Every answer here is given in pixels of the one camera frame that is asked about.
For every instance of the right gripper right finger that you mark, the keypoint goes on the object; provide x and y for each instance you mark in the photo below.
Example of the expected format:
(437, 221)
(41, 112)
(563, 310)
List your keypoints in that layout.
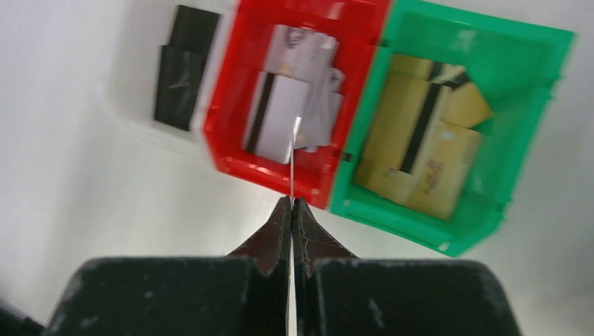
(338, 293)

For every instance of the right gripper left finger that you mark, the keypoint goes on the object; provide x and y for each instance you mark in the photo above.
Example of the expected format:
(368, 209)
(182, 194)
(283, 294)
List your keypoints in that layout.
(242, 293)

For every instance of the silver credit card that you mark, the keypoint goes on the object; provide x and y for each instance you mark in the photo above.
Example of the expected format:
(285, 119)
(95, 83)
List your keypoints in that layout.
(292, 289)

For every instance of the gold cards in green bin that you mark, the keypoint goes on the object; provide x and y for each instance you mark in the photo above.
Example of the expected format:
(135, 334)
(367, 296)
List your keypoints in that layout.
(423, 140)

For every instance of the white cards in red bin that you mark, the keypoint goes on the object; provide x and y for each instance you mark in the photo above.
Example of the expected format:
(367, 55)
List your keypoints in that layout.
(307, 56)

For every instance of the black object in clear bin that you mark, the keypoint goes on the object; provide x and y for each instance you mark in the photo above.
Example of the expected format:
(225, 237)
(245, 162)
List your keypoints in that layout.
(182, 66)

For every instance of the red plastic bin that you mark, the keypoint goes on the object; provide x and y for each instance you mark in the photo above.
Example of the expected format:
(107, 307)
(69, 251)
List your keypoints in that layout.
(355, 24)

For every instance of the clear plastic bin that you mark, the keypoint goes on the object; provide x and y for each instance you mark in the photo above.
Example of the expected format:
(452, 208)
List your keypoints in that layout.
(129, 92)

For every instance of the green plastic bin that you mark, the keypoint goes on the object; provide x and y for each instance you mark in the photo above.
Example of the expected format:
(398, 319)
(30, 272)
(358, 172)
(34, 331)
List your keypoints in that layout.
(515, 65)

